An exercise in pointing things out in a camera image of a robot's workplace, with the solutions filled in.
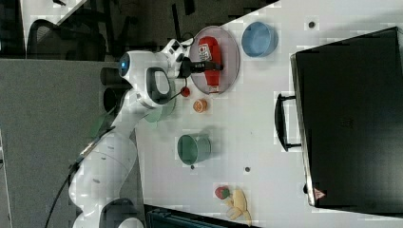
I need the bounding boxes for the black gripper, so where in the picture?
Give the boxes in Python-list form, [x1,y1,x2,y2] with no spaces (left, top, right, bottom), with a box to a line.
[179,57,223,78]

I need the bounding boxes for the red ketchup bottle toy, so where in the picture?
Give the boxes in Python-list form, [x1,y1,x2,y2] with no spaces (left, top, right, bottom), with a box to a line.
[198,36,221,93]

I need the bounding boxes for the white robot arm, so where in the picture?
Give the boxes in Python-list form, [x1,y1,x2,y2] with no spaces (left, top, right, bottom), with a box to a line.
[68,39,223,228]

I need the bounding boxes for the grey round plate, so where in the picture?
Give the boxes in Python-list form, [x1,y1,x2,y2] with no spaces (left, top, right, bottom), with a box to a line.
[189,26,240,94]

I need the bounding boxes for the red tomato toy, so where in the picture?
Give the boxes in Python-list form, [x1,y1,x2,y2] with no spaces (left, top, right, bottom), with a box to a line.
[181,86,190,97]

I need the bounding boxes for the orange slice toy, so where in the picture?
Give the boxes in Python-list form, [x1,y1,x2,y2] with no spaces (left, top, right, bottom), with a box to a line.
[193,99,208,113]

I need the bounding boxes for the blue bowl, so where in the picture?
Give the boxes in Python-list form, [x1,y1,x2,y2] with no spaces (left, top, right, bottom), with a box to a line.
[241,22,278,58]

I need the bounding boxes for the green cup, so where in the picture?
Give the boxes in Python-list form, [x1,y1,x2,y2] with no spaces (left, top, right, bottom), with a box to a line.
[177,134,212,165]

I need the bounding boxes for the red strawberry toy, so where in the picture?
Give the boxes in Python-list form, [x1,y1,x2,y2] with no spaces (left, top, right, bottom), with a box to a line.
[215,186,230,200]

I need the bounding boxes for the black office chair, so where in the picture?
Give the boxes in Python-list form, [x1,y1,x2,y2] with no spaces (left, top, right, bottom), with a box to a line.
[26,19,106,62]

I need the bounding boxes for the black toaster oven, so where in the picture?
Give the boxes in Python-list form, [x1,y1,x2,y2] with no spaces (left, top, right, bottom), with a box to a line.
[290,27,403,218]

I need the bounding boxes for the yellow banana toy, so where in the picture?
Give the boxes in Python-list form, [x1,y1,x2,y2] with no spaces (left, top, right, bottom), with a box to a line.
[224,189,252,227]

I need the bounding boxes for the dark blue crate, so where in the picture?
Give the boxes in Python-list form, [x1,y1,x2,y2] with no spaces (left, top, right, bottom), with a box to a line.
[144,204,259,228]

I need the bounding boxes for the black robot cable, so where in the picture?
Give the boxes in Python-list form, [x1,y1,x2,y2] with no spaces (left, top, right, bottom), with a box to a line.
[44,107,118,228]

